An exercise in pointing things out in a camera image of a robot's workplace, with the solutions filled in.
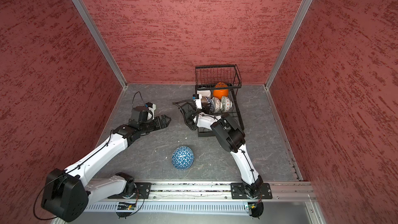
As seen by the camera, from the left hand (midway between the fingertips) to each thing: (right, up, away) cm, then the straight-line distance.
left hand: (165, 123), depth 83 cm
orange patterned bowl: (+24, +11, +11) cm, 29 cm away
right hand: (+25, +9, +14) cm, 29 cm away
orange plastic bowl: (+33, +18, +23) cm, 44 cm away
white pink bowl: (+22, +18, +23) cm, 36 cm away
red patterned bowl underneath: (+29, +10, +12) cm, 33 cm away
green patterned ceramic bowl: (+36, +10, +14) cm, 40 cm away
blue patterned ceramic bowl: (+10, -18, -1) cm, 21 cm away
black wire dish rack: (+31, +29, +17) cm, 46 cm away
